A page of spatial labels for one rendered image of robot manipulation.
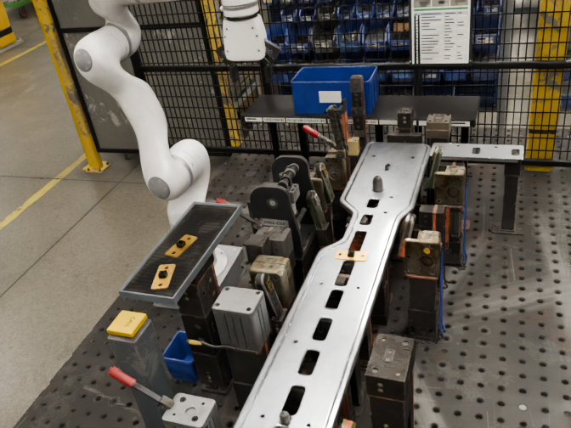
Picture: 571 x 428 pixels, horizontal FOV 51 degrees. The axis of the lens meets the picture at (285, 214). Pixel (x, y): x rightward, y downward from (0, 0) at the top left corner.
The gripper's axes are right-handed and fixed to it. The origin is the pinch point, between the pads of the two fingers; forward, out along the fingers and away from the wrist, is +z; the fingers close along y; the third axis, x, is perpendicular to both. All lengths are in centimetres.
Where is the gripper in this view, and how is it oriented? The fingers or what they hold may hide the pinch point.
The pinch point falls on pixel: (251, 77)
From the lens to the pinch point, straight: 152.8
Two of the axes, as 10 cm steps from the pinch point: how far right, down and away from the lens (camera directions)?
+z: 1.3, 8.4, 5.3
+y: 9.4, 0.8, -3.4
